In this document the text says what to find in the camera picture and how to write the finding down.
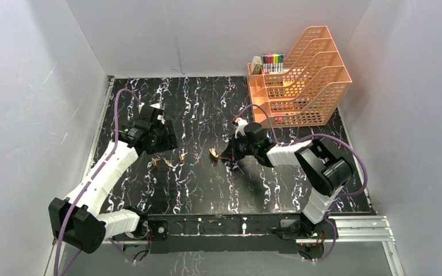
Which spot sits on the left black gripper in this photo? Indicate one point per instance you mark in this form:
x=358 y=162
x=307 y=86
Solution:
x=169 y=135

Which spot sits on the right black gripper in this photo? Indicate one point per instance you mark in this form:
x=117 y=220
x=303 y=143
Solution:
x=231 y=151

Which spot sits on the large brass padlock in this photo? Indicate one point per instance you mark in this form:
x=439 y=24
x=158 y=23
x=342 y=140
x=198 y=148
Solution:
x=213 y=153

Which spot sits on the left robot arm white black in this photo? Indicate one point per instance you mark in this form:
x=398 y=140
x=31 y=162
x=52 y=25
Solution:
x=77 y=219

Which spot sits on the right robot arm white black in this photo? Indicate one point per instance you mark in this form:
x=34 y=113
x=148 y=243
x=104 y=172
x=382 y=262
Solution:
x=326 y=172

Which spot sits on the grey eraser box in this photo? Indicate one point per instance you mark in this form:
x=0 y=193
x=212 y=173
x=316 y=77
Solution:
x=256 y=65

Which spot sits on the coloured marker pen set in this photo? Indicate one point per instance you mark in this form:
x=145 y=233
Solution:
x=273 y=63

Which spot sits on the orange plastic file organizer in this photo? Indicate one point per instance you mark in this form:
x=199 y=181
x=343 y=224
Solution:
x=310 y=88

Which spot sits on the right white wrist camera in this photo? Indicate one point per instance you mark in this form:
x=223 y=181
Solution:
x=240 y=124

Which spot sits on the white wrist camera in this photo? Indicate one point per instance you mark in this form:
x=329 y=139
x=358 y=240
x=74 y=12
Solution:
x=240 y=124
x=154 y=105

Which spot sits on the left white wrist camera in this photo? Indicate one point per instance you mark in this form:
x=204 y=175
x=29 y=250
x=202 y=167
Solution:
x=154 y=105

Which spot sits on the aluminium left side rail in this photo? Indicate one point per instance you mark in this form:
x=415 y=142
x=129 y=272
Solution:
x=97 y=133

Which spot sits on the aluminium rail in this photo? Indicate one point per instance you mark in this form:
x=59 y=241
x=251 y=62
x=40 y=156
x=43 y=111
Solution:
x=345 y=228
x=97 y=133

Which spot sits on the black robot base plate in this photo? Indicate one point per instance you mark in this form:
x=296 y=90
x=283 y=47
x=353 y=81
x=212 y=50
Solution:
x=232 y=233

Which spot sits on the aluminium front rail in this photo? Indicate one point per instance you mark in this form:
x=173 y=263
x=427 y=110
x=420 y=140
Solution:
x=345 y=228

